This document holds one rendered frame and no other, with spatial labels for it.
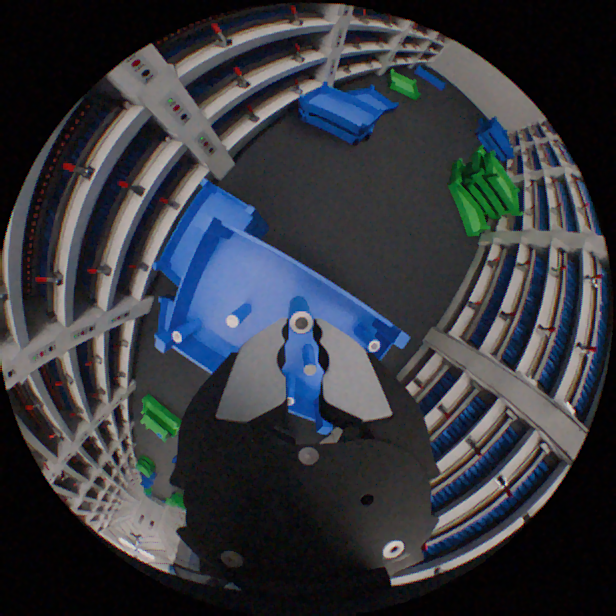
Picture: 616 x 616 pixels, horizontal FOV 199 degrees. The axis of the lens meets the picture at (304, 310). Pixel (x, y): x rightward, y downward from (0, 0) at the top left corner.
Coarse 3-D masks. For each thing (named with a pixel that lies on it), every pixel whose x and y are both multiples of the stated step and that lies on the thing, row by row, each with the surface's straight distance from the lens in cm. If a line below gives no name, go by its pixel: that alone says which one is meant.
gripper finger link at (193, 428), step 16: (224, 368) 9; (208, 384) 8; (224, 384) 8; (192, 400) 8; (208, 400) 8; (192, 416) 8; (208, 416) 7; (192, 432) 7; (208, 432) 7; (224, 432) 7; (240, 432) 7; (192, 448) 7; (208, 448) 7; (176, 464) 7; (192, 464) 7; (176, 480) 7
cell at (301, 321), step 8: (296, 296) 18; (296, 304) 14; (304, 304) 14; (296, 312) 12; (304, 312) 12; (296, 320) 12; (304, 320) 12; (312, 320) 12; (296, 328) 12; (304, 328) 12; (312, 328) 12
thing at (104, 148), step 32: (128, 96) 54; (64, 128) 65; (96, 128) 60; (128, 128) 53; (64, 160) 67; (96, 160) 55; (64, 192) 59; (96, 192) 55; (32, 224) 70; (64, 224) 59; (32, 256) 75; (64, 256) 60; (32, 288) 80; (64, 288) 63; (64, 320) 69
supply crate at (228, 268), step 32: (224, 224) 24; (192, 256) 25; (224, 256) 28; (256, 256) 27; (288, 256) 21; (192, 288) 30; (224, 288) 29; (256, 288) 27; (288, 288) 26; (320, 288) 26; (224, 320) 30; (256, 320) 28; (352, 320) 29; (384, 320) 25; (192, 352) 30; (224, 352) 32; (288, 352) 29; (384, 352) 27; (320, 384) 33; (320, 416) 31
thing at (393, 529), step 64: (256, 448) 6; (320, 448) 6; (384, 448) 6; (192, 512) 6; (256, 512) 6; (320, 512) 6; (384, 512) 6; (256, 576) 6; (320, 576) 6; (384, 576) 7
